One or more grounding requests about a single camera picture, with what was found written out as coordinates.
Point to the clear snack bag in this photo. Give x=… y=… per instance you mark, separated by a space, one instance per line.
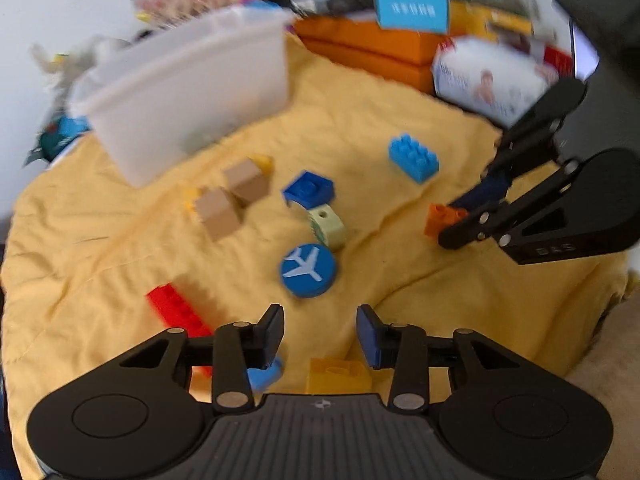
x=185 y=0

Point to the white wet wipes pack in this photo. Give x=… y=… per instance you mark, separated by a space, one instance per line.
x=485 y=77

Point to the blue airplane disc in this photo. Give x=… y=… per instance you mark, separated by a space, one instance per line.
x=307 y=270

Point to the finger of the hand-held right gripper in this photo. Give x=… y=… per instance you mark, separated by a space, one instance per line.
x=540 y=115
x=475 y=227

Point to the yellow building block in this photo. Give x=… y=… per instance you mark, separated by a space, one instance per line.
x=337 y=375

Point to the white plastic bin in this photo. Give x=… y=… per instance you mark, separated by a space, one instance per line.
x=190 y=90

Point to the light blue studded block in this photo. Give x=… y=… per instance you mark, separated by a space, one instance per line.
x=414 y=158

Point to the yellow cloth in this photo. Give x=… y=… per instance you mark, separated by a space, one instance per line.
x=400 y=280

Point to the long red building block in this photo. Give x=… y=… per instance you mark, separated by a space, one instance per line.
x=175 y=307

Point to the orange box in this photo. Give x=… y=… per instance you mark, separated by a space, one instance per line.
x=360 y=47

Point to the teal box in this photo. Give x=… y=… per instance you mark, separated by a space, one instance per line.
x=60 y=140

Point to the light blue plain block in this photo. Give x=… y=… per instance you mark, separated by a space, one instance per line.
x=265 y=375

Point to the dark blue building block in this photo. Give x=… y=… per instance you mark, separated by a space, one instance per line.
x=309 y=189

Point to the pale green building block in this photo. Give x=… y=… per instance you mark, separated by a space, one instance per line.
x=327 y=227

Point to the yellow box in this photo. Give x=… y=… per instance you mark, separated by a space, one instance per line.
x=492 y=22

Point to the small yellow block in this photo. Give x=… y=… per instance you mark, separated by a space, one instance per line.
x=192 y=199

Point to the brown wooden cube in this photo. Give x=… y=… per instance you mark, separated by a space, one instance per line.
x=218 y=214
x=246 y=181

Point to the orange building block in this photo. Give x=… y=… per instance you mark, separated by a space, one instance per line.
x=442 y=220

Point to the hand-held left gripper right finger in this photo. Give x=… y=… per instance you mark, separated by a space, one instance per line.
x=369 y=335

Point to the white plastic bag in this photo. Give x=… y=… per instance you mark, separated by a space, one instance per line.
x=75 y=65

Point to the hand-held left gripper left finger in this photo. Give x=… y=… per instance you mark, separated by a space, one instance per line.
x=274 y=330

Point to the blue cardboard box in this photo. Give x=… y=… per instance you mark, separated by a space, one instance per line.
x=412 y=7

